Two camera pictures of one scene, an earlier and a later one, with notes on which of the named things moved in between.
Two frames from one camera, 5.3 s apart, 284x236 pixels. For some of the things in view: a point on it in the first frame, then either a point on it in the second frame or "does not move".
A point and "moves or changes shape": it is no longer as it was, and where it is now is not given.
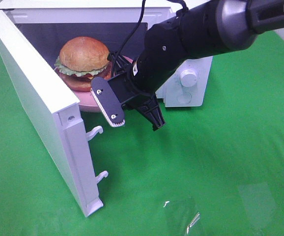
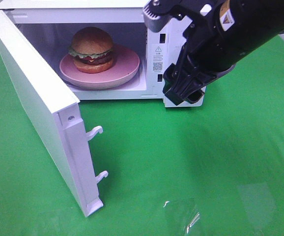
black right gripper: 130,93 → 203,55
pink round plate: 87,103 → 125,64
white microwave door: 57,109 does not move
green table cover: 232,169 does not move
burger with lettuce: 81,60 moves or changes shape
